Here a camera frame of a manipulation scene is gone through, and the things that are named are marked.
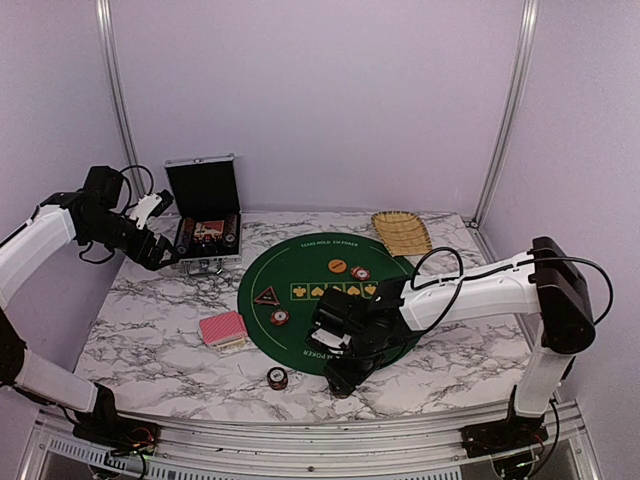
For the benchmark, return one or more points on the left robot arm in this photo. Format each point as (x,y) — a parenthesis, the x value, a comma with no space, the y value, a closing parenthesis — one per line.
(40,302)

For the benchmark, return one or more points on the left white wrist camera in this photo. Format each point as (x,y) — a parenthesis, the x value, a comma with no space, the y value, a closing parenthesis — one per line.
(151,205)

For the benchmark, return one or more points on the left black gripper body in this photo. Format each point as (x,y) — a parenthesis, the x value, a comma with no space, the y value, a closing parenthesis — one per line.
(140,255)

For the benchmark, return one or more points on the aluminium frame post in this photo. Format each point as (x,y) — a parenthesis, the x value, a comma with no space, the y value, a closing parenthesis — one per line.
(515,92)
(132,167)

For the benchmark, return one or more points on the front aluminium rail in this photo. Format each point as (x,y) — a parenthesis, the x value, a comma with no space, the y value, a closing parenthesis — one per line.
(420,447)

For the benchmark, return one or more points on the pink playing card deck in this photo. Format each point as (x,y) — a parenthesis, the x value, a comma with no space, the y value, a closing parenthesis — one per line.
(223,330)

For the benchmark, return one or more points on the right chip row in case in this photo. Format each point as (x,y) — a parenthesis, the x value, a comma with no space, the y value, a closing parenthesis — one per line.
(230,232)

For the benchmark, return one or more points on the red card deck in case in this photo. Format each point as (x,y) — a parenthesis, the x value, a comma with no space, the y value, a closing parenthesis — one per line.
(209,229)

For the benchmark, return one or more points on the red chip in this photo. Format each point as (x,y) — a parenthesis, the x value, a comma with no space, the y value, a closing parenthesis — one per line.
(279,317)
(360,273)

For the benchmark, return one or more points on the dark poker chip stack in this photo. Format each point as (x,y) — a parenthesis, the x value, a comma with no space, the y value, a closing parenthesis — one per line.
(277,378)

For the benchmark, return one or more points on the chip row in case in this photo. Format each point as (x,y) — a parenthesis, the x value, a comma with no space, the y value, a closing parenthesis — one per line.
(184,236)
(230,232)

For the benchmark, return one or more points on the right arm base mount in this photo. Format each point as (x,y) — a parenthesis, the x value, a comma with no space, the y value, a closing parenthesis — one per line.
(498,437)

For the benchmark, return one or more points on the right aluminium frame post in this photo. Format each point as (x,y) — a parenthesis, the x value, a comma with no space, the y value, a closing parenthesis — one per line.
(515,92)

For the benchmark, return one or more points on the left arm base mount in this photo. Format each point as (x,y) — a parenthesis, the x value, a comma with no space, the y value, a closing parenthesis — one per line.
(129,437)

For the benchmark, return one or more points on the left chip row in case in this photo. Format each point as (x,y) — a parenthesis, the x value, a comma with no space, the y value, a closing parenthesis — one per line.
(184,236)

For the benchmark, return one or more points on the orange big blind button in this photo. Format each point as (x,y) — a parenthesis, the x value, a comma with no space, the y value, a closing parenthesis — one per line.
(337,266)

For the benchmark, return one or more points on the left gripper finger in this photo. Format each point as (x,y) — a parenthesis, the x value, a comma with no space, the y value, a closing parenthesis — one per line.
(166,246)
(167,262)

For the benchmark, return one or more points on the green round poker mat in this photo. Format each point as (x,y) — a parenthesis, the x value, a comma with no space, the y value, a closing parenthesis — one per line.
(298,270)

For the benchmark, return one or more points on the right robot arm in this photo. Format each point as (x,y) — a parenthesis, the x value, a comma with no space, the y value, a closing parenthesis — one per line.
(357,332)

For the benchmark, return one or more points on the triangular dealer button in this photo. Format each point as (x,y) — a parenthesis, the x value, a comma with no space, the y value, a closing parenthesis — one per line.
(267,297)

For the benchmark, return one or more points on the left aluminium frame post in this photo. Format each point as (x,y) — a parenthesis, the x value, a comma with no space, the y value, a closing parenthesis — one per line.
(132,167)

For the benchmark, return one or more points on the aluminium poker chip case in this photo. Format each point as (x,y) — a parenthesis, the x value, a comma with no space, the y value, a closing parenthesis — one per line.
(206,189)

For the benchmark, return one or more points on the woven bamboo tray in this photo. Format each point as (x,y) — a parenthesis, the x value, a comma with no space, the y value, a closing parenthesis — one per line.
(402,233)

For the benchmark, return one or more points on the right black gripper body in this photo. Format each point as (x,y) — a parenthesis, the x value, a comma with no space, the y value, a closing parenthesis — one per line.
(359,369)

